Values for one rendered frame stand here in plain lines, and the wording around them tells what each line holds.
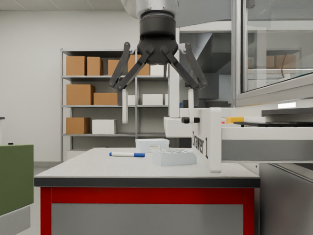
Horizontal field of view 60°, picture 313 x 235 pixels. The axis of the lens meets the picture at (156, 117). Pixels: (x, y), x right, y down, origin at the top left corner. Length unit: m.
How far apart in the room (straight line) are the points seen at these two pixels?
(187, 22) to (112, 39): 3.70
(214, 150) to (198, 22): 1.09
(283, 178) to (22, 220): 0.53
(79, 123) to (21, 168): 4.09
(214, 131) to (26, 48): 5.20
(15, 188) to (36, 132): 4.83
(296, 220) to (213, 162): 0.25
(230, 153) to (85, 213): 0.44
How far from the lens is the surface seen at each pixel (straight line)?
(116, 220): 0.77
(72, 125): 4.63
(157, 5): 0.56
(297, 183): 0.62
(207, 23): 1.49
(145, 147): 1.13
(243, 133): 0.49
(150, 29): 0.55
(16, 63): 5.58
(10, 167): 0.50
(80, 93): 4.60
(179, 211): 0.75
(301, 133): 0.53
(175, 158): 0.86
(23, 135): 5.45
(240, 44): 1.05
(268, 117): 0.78
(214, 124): 0.46
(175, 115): 1.40
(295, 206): 0.64
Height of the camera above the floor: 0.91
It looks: level
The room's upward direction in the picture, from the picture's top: straight up
